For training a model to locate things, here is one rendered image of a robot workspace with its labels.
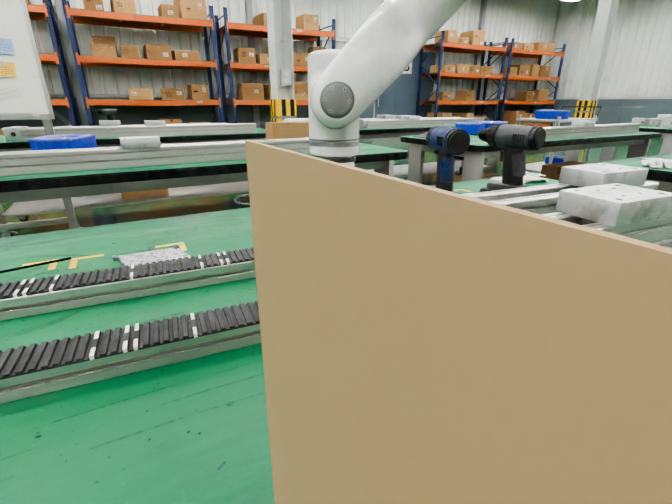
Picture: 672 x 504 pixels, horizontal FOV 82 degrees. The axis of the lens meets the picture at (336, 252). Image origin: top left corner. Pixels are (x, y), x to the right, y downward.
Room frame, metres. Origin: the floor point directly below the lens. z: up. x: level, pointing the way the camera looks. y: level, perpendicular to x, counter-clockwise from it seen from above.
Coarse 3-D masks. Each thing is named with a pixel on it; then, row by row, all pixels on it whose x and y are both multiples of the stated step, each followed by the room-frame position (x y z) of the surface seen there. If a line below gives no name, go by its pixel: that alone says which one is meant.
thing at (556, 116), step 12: (516, 120) 5.17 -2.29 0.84; (528, 120) 5.04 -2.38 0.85; (540, 120) 4.91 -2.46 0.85; (552, 120) 4.78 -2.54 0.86; (564, 120) 4.78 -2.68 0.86; (576, 120) 4.92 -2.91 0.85; (588, 120) 5.08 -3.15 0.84; (552, 156) 4.74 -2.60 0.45; (564, 156) 5.41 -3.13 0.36; (528, 168) 5.00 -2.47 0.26; (540, 168) 5.00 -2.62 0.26
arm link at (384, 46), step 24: (408, 0) 0.64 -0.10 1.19; (432, 0) 0.64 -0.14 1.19; (456, 0) 0.65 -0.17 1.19; (384, 24) 0.59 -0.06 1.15; (408, 24) 0.62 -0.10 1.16; (432, 24) 0.65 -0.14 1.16; (360, 48) 0.57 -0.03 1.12; (384, 48) 0.57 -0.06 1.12; (408, 48) 0.60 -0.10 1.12; (336, 72) 0.57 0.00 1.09; (360, 72) 0.56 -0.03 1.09; (384, 72) 0.57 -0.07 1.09; (312, 96) 0.57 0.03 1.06; (336, 96) 0.56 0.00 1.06; (360, 96) 0.56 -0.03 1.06; (336, 120) 0.57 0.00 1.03
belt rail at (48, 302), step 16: (176, 272) 0.54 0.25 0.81; (192, 272) 0.55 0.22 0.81; (208, 272) 0.56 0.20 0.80; (224, 272) 0.57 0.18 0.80; (240, 272) 0.58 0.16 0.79; (80, 288) 0.49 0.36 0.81; (96, 288) 0.50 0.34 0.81; (112, 288) 0.50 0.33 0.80; (128, 288) 0.52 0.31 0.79; (144, 288) 0.53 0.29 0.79; (160, 288) 0.53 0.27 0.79; (176, 288) 0.54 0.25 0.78; (0, 304) 0.45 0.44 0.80; (16, 304) 0.46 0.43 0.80; (32, 304) 0.47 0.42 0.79; (48, 304) 0.47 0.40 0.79; (64, 304) 0.48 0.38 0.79; (80, 304) 0.49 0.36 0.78; (96, 304) 0.49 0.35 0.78; (0, 320) 0.45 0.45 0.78
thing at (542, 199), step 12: (480, 192) 0.86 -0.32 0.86; (492, 192) 0.86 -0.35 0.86; (504, 192) 0.86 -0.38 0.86; (516, 192) 0.87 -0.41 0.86; (528, 192) 0.89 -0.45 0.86; (540, 192) 0.90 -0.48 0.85; (552, 192) 0.92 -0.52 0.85; (504, 204) 0.76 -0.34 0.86; (516, 204) 0.78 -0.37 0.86; (528, 204) 0.79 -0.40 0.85; (540, 204) 0.80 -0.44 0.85; (552, 204) 0.83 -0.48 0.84
